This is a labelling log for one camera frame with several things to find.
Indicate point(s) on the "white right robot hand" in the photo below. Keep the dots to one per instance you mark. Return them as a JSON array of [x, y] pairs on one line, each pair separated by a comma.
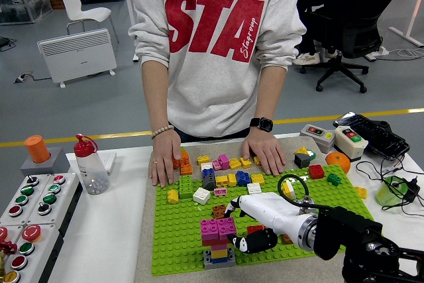
[[265, 210]]

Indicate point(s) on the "person's right hand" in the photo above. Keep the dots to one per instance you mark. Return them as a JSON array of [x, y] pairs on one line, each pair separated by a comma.
[[164, 157]]

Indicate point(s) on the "person's left hand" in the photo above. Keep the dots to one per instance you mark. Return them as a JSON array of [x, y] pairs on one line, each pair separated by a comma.
[[265, 153]]

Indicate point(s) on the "pink square brick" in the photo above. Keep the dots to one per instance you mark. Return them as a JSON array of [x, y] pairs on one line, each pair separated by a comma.
[[209, 229], [227, 227]]

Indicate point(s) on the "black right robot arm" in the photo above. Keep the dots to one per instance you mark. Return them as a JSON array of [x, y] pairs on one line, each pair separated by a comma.
[[344, 233]]

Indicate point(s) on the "person's left forearm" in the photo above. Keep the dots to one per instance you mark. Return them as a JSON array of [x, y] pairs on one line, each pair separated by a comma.
[[268, 94]]

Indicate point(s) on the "person's right forearm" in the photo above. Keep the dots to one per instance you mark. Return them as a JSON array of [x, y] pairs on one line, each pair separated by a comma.
[[155, 97]]

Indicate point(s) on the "large orange brick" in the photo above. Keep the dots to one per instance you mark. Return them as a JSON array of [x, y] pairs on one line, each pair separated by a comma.
[[185, 157]]

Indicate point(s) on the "red sloped brick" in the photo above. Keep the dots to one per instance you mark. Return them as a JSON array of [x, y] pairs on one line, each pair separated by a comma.
[[255, 229]]

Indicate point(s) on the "white square brick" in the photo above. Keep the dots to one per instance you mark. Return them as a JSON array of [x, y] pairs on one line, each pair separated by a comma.
[[201, 195], [254, 188]]

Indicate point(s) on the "small orange brick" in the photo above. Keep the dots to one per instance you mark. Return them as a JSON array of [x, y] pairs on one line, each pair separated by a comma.
[[186, 169]]

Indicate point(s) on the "white and yellow brick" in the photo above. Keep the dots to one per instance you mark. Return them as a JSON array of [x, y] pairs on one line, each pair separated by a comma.
[[288, 190]]

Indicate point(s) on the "brown square brick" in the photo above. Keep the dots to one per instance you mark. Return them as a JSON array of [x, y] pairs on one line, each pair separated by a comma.
[[287, 239], [218, 211]]

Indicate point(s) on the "yellow wedge brick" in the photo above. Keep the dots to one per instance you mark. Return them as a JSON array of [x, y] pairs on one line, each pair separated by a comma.
[[301, 151]]

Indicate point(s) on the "tall green brick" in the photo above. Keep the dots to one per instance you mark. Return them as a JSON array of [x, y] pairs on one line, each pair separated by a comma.
[[185, 187]]

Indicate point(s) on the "pink and white brick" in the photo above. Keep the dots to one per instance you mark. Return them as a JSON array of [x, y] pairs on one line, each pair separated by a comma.
[[224, 162]]

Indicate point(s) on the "small green brick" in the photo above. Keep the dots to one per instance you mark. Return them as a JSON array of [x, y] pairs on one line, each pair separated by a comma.
[[312, 155]]

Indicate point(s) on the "small pink plate brick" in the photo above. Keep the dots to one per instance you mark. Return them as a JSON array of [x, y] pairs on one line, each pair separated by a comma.
[[220, 191]]

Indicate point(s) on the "dark grey sloped brick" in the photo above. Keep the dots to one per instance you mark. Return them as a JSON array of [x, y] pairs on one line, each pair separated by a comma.
[[209, 182]]

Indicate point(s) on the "thin pink brick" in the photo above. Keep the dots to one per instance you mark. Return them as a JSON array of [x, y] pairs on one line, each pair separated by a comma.
[[218, 247]]

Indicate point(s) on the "large red brick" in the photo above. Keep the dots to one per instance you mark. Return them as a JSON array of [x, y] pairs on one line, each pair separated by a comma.
[[212, 242]]

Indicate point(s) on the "thin yellow brick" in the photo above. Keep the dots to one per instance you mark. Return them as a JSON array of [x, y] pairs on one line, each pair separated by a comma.
[[219, 253]]

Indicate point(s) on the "thin blue brick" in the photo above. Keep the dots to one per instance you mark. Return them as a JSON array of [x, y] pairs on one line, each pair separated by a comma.
[[219, 260]]

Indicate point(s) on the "grey base brick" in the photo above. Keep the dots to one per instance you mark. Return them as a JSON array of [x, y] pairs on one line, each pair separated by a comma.
[[219, 265]]

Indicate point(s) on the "green studded baseplate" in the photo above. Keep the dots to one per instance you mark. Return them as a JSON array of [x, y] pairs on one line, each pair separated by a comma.
[[179, 230]]

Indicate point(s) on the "black wristwatch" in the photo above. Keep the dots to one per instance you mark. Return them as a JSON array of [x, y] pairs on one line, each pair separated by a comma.
[[261, 124]]

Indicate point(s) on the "orange fruit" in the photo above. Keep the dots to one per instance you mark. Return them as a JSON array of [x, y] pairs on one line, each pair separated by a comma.
[[338, 162]]

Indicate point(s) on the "clear bottle red cap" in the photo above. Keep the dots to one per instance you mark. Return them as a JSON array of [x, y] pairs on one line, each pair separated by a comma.
[[91, 170]]

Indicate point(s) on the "grey-brown table mat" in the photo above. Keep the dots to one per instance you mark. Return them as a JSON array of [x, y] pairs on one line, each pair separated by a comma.
[[145, 230]]

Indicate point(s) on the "person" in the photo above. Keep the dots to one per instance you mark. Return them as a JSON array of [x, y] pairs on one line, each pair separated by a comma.
[[308, 57], [212, 81]]

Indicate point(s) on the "grey block holder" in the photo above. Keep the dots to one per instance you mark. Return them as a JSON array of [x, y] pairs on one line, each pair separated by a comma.
[[58, 163]]

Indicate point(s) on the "green plastic cup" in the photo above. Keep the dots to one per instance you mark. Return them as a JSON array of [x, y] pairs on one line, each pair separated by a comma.
[[382, 195]]

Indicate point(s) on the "white push-button box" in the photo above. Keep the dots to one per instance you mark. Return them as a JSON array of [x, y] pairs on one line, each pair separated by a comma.
[[26, 248], [21, 200], [49, 198], [2, 234]]

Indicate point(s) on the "orange cylinder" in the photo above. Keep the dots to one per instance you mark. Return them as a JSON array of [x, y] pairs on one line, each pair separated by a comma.
[[36, 150]]

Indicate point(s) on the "white panel heater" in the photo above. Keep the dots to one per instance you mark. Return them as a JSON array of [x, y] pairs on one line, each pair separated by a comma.
[[76, 54]]

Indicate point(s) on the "white power strip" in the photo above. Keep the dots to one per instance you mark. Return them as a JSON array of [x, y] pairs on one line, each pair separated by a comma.
[[381, 51]]

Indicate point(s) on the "white desk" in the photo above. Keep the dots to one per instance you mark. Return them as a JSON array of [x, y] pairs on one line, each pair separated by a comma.
[[405, 36], [130, 1]]

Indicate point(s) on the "floor socket box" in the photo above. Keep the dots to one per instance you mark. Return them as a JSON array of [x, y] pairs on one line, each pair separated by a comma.
[[21, 77]]

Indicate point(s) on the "black office chair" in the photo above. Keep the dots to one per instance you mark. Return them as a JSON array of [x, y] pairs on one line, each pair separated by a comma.
[[364, 4]]

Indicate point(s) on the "brown box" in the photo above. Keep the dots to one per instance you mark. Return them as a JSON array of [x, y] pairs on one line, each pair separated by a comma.
[[57, 0]]

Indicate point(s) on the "brass fitting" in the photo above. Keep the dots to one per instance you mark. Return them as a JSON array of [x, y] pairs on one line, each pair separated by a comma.
[[2, 263]]

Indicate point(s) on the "clear storage crate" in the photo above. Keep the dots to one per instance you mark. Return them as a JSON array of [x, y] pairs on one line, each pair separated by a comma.
[[20, 4]]

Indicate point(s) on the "grey switch box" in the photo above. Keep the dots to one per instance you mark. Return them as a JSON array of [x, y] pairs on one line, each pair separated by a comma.
[[318, 140]]

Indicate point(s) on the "white wall switch plate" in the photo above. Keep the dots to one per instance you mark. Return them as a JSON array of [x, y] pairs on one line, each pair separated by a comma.
[[109, 160]]

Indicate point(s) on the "white switch box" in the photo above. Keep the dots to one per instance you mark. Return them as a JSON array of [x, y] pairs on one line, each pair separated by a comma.
[[351, 148]]

